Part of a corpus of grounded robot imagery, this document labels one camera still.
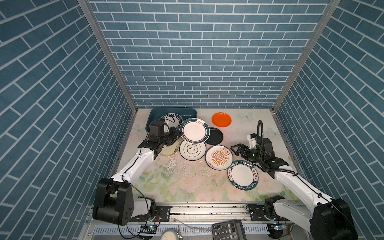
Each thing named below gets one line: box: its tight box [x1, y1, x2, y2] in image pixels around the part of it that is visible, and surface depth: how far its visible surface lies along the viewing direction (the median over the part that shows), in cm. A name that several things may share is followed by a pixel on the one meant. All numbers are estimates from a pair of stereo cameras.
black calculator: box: [211, 219, 247, 240], surface depth 69 cm
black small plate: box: [205, 127, 224, 145], surface depth 105 cm
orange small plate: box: [212, 112, 232, 128], surface depth 118 cm
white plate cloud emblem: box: [179, 141, 207, 161], surface depth 98 cm
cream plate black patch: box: [159, 141, 180, 157], surface depth 97 cm
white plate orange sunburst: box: [205, 144, 234, 171], surface depth 95 cm
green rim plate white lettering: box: [227, 160, 259, 191], surface depth 88 cm
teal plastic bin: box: [145, 107, 198, 132], surface depth 118 cm
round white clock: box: [159, 229, 180, 240], surface depth 66 cm
